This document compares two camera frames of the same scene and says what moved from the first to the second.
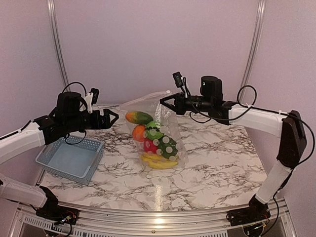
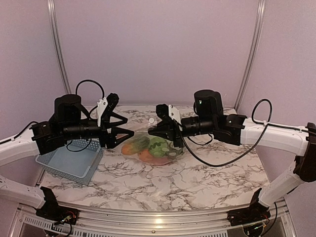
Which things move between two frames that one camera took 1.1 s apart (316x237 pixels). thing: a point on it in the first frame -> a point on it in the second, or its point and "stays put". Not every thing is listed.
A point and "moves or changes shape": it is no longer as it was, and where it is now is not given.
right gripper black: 179,98 -> 171,128
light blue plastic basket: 75,158 stays put
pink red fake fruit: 149,147 -> 160,160
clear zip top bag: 154,131 moves or changes shape
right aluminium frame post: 260,22 stays put
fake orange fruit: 139,133 -> 145,156
